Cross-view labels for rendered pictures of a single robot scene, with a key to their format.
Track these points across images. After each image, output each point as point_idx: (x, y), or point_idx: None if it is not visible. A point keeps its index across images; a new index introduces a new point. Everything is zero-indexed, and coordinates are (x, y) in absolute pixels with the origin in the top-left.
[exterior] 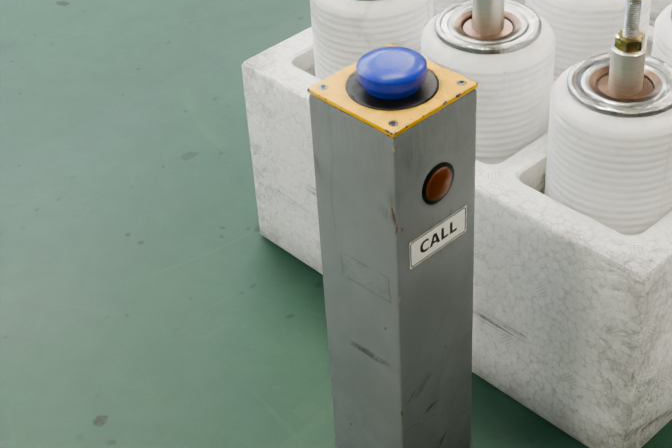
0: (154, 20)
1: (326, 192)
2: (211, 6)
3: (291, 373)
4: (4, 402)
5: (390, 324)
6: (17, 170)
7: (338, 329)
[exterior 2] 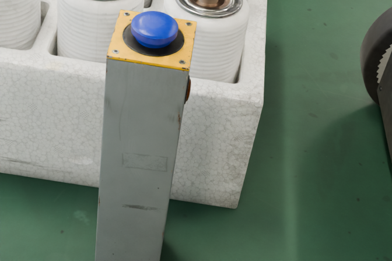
0: None
1: (115, 119)
2: None
3: (25, 241)
4: None
5: (163, 184)
6: None
7: (111, 200)
